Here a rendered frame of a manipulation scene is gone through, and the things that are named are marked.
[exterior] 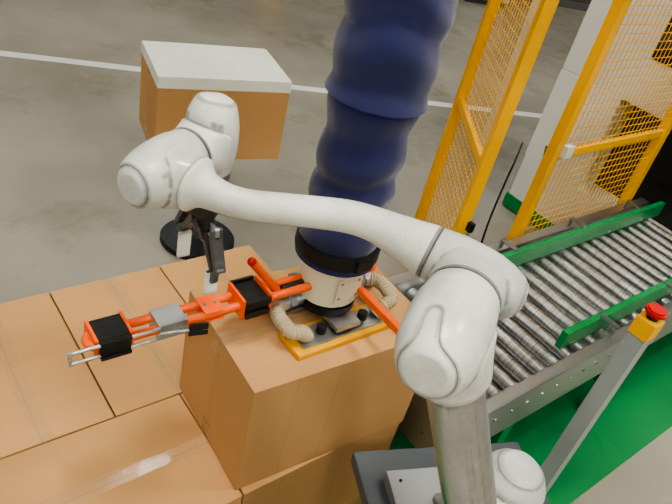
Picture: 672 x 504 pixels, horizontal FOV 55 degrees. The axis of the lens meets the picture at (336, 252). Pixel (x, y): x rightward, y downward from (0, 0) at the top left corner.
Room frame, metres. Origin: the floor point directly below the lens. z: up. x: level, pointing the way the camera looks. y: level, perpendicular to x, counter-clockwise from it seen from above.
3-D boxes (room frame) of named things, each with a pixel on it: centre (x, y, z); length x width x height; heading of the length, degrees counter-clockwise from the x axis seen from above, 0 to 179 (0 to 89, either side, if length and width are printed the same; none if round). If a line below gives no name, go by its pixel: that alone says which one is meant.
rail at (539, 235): (2.72, -0.86, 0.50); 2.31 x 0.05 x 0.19; 135
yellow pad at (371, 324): (1.34, -0.07, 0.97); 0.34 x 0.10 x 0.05; 134
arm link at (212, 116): (1.09, 0.29, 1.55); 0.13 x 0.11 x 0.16; 164
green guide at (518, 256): (2.93, -1.15, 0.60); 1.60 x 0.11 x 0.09; 135
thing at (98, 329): (0.99, 0.44, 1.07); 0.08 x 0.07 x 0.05; 134
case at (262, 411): (1.39, 0.01, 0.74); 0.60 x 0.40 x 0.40; 131
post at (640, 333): (1.71, -1.03, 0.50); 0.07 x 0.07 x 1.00; 45
